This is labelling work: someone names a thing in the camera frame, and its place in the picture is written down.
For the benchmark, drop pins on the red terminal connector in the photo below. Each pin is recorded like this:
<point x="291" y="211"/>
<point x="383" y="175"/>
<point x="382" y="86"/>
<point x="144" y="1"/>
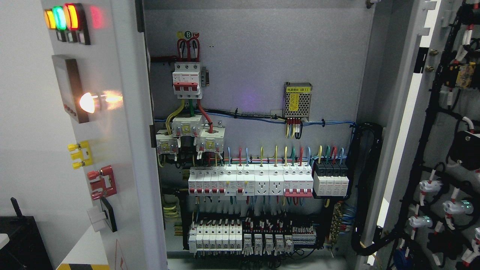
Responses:
<point x="102" y="183"/>

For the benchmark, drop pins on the black box at left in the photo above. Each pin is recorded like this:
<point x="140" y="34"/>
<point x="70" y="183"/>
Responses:
<point x="25" y="249"/>

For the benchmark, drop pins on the white current transformers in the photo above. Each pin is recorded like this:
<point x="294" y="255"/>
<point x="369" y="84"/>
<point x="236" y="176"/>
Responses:
<point x="197" y="129"/>

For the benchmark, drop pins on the white glowing indicator light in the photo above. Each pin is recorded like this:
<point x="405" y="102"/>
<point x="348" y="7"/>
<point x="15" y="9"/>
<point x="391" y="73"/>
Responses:
<point x="90" y="103"/>

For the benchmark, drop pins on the green indicator light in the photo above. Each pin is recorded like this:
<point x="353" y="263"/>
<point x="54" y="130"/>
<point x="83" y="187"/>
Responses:
<point x="61" y="24"/>

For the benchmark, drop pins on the red electric hazard sticker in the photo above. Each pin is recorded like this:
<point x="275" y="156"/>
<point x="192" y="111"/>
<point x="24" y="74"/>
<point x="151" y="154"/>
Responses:
<point x="120" y="262"/>

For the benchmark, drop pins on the red white main breaker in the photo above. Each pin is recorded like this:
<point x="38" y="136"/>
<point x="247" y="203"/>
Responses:
<point x="189" y="80"/>

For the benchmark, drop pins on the white sockets and breakers row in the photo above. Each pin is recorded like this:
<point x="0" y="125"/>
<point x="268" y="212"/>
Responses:
<point x="250" y="180"/>

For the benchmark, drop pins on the black white surge protector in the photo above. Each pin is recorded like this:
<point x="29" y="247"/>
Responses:
<point x="331" y="181"/>

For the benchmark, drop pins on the black digital power meter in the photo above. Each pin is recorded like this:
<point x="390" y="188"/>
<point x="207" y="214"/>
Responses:
<point x="69" y="83"/>

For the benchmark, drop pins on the perforated metal power supply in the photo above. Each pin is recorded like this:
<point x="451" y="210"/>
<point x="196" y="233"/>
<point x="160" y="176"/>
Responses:
<point x="297" y="99"/>

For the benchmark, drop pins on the white lower breaker row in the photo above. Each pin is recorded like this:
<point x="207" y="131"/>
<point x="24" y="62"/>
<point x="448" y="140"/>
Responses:
<point x="216" y="236"/>

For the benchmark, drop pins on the lower relay terminal row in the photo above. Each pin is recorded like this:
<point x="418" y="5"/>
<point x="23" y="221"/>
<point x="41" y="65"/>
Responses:
<point x="277" y="235"/>

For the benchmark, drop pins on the yellow terminal connector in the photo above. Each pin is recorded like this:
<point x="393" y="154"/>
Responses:
<point x="83" y="154"/>

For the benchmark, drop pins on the red indicator light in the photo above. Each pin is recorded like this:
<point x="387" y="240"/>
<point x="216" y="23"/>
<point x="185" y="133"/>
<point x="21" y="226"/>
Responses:
<point x="77" y="27"/>

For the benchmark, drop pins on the yellow indicator light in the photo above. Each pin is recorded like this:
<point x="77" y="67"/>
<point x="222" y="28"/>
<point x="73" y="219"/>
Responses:
<point x="51" y="25"/>

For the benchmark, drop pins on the grey cabinet door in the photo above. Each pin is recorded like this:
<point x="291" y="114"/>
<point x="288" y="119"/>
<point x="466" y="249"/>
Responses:
<point x="115" y="67"/>
<point x="441" y="228"/>

